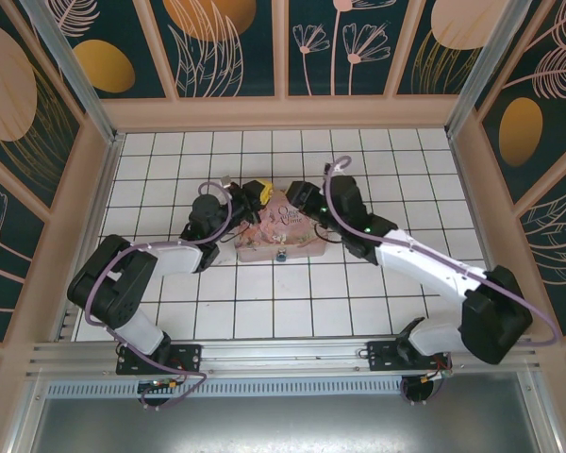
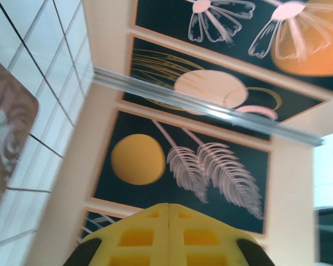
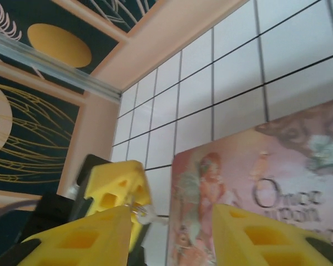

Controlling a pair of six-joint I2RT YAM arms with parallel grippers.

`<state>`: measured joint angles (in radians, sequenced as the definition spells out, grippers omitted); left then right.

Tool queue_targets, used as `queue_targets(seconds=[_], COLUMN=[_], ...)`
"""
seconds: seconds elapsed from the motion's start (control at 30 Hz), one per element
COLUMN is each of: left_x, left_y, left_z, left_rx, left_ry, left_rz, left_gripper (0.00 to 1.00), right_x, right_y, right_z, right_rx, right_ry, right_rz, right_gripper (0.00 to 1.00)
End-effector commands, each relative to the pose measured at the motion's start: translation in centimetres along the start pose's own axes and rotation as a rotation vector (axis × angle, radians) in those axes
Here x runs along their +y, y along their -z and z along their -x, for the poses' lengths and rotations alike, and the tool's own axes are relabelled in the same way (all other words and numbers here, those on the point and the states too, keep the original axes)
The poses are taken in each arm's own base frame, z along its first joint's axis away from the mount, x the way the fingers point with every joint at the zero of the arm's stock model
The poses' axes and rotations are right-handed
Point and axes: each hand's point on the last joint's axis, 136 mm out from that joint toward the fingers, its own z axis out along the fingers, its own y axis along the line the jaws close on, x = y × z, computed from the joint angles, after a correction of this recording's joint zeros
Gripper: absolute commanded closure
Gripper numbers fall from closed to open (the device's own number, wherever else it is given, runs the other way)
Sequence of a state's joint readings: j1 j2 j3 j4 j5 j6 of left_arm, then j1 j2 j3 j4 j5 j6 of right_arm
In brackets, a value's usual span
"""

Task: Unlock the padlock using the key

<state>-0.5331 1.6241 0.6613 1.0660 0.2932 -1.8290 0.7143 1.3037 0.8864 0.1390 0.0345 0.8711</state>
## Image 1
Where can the pink floral tin box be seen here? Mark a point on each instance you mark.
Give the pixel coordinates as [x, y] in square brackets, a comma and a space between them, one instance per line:
[287, 236]

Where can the teal padlock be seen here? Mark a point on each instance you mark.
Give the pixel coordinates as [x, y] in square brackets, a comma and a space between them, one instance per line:
[281, 256]

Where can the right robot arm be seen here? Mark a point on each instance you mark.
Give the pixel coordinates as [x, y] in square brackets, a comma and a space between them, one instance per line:
[420, 262]

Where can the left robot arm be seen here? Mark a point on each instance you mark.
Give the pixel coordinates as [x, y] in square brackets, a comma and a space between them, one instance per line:
[174, 257]

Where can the grey metal panel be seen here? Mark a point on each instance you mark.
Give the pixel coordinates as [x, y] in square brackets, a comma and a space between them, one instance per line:
[283, 424]

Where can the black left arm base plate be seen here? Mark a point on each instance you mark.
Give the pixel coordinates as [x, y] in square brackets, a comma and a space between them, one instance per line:
[188, 358]

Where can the aluminium mounting rail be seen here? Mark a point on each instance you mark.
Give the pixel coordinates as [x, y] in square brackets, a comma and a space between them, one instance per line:
[283, 356]

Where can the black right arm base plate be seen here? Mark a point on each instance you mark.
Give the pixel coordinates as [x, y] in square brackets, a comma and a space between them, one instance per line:
[382, 356]

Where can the aluminium frame post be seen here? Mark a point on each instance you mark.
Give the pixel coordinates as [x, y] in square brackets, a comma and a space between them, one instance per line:
[481, 71]
[80, 80]

